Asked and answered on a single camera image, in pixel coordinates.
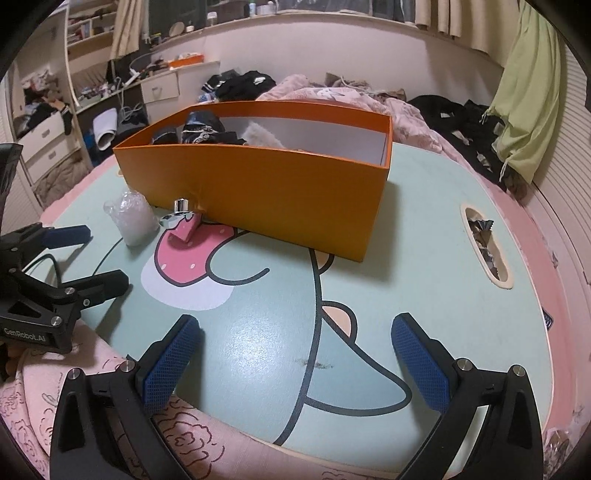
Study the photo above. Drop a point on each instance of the pink rose-print quilt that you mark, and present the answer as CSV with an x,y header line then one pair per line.
x,y
184,434

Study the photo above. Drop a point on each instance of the black lace-trimmed garment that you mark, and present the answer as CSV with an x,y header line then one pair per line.
x,y
203,124

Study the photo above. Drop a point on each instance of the white curved object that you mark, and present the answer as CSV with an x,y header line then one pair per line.
x,y
105,129

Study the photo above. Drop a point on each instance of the white louvered wardrobe door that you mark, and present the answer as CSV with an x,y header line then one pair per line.
x,y
572,194

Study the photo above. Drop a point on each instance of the orange cardboard box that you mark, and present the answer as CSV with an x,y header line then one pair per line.
x,y
277,198

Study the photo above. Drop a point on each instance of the small dark card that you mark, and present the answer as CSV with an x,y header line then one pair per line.
x,y
548,321

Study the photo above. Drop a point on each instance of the small orange box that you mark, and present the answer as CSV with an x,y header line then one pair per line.
x,y
184,60

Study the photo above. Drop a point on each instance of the cream window curtains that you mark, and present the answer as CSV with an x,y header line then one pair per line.
x,y
461,23

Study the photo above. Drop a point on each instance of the white drawer unit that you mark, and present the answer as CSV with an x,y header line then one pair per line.
x,y
46,147

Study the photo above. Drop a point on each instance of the white bottles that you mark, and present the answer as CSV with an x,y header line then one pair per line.
x,y
270,7

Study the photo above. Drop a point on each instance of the pink strawberry perfume bottle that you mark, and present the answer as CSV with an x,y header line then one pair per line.
x,y
184,228

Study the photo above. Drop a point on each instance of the black white-striped clothes pile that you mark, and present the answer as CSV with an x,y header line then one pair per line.
x,y
240,85

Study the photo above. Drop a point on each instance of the foil wrappers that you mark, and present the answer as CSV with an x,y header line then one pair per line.
x,y
485,249

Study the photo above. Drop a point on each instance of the furry pompom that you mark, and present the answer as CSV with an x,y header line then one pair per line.
x,y
263,136

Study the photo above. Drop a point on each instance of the white open shelf unit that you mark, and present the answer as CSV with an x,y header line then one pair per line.
x,y
87,27

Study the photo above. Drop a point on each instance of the beige curtain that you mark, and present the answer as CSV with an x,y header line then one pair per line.
x,y
129,27

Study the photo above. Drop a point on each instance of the white drawer cabinet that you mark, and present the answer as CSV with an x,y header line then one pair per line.
x,y
159,90

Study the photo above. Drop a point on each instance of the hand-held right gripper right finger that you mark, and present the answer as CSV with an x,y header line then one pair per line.
x,y
422,364

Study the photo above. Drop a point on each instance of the light green hanging cloth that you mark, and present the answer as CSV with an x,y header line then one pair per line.
x,y
526,106

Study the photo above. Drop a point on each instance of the brown crumpled cloth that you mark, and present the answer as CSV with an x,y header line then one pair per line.
x,y
60,182

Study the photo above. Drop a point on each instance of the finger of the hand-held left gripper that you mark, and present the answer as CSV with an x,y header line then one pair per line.
x,y
69,235
101,282

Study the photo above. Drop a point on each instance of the white jar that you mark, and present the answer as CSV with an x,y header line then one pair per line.
x,y
211,18

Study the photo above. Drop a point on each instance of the round beige disc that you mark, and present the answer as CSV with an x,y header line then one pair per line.
x,y
175,28

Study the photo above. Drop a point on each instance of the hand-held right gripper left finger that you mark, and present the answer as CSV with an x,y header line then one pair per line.
x,y
168,364

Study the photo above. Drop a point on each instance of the beige knit cloth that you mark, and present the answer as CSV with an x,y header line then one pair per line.
x,y
346,81

